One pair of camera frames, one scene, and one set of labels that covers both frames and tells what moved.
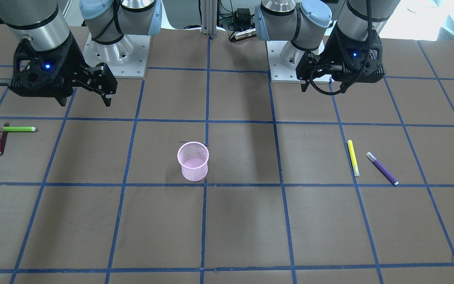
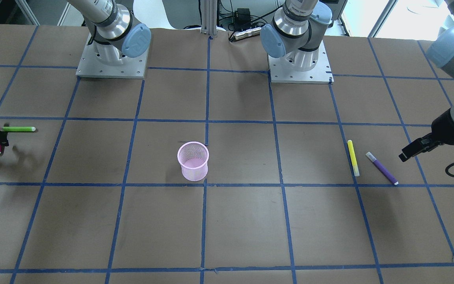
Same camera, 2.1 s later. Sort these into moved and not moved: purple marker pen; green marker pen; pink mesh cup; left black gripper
Moved: left black gripper
Not moved: pink mesh cup; purple marker pen; green marker pen
